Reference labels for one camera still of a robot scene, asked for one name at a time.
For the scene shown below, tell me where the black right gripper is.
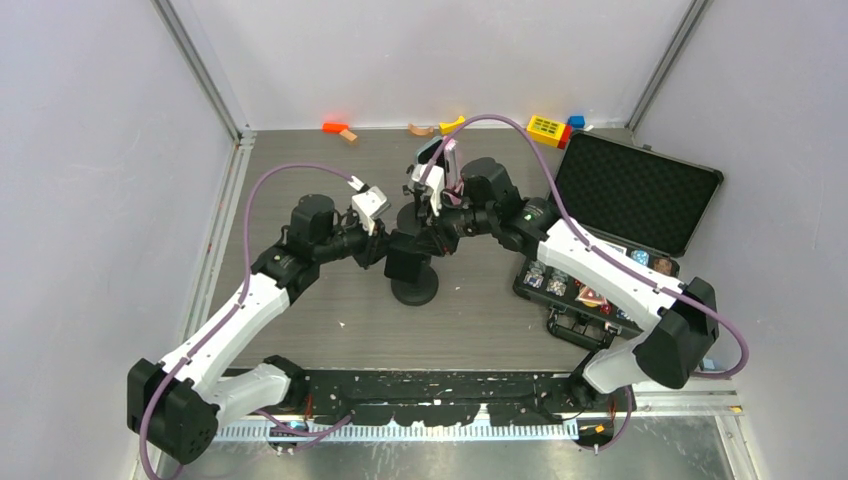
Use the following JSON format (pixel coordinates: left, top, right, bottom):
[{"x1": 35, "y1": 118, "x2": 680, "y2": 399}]
[{"x1": 410, "y1": 189, "x2": 497, "y2": 256}]

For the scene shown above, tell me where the black smartphone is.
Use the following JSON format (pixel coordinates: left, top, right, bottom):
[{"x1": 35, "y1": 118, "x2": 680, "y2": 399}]
[{"x1": 384, "y1": 229, "x2": 429, "y2": 283}]

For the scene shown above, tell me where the black phone stand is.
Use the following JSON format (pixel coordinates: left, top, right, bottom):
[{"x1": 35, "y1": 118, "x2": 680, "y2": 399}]
[
  {"x1": 396, "y1": 181, "x2": 429, "y2": 236},
  {"x1": 390, "y1": 266, "x2": 439, "y2": 307}
]

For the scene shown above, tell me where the smartphone with clear case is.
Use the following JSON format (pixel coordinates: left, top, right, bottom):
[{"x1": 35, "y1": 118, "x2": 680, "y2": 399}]
[{"x1": 415, "y1": 136, "x2": 445, "y2": 167}]

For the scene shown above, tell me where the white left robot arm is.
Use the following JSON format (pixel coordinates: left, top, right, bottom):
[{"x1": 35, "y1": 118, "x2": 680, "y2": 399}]
[{"x1": 127, "y1": 187, "x2": 390, "y2": 465}]

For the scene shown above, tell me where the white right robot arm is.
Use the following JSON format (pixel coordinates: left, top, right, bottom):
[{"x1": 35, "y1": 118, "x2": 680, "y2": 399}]
[{"x1": 405, "y1": 157, "x2": 718, "y2": 411}]

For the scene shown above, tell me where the pink wedge stand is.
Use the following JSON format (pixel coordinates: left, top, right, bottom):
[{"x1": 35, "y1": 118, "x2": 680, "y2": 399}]
[{"x1": 442, "y1": 139, "x2": 461, "y2": 192}]

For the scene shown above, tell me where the tan arch block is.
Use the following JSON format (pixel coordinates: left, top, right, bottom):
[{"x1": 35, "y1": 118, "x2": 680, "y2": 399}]
[{"x1": 407, "y1": 123, "x2": 435, "y2": 138}]

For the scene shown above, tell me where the yellow arch block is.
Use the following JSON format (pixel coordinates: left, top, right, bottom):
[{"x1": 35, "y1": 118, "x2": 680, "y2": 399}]
[{"x1": 438, "y1": 115, "x2": 466, "y2": 136}]

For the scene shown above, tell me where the tan wooden block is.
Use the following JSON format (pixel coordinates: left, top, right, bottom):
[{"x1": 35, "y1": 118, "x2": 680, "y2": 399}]
[{"x1": 339, "y1": 129, "x2": 358, "y2": 145}]

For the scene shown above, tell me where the orange wooden block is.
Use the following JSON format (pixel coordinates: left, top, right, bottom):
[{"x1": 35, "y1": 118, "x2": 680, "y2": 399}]
[{"x1": 321, "y1": 122, "x2": 349, "y2": 134}]

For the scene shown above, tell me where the yellow toy brick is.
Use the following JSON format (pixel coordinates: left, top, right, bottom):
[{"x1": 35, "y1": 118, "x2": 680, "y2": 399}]
[{"x1": 525, "y1": 115, "x2": 566, "y2": 148}]

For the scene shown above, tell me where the red triangle game piece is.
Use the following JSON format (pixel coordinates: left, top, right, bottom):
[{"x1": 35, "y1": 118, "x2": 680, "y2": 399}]
[{"x1": 576, "y1": 285, "x2": 607, "y2": 307}]

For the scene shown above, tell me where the red toy brick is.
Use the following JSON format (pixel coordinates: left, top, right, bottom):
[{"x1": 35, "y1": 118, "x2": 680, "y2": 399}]
[{"x1": 557, "y1": 124, "x2": 573, "y2": 149}]

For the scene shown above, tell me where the blue toy brick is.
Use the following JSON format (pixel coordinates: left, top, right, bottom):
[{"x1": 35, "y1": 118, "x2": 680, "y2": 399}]
[{"x1": 567, "y1": 115, "x2": 586, "y2": 129}]

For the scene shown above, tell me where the black foam-lined case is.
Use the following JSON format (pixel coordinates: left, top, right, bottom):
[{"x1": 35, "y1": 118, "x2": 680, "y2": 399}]
[{"x1": 513, "y1": 131, "x2": 724, "y2": 350}]

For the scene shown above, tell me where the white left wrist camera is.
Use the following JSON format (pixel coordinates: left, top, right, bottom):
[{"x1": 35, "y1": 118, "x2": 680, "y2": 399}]
[{"x1": 348, "y1": 176, "x2": 390, "y2": 236}]

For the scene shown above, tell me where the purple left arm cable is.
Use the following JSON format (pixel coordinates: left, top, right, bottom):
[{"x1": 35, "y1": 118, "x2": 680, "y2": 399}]
[{"x1": 137, "y1": 163, "x2": 366, "y2": 480}]

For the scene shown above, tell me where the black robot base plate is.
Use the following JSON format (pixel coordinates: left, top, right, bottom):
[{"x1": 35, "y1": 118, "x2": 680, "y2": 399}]
[{"x1": 266, "y1": 369, "x2": 635, "y2": 427}]

